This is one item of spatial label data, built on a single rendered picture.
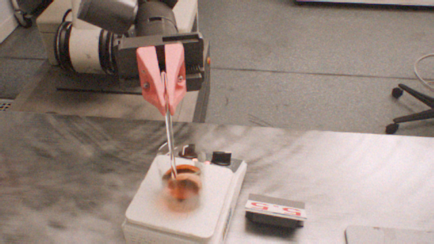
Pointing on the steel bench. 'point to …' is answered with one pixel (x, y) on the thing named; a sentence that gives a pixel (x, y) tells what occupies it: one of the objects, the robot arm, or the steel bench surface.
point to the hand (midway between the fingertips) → (167, 106)
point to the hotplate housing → (154, 236)
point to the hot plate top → (135, 211)
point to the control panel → (226, 166)
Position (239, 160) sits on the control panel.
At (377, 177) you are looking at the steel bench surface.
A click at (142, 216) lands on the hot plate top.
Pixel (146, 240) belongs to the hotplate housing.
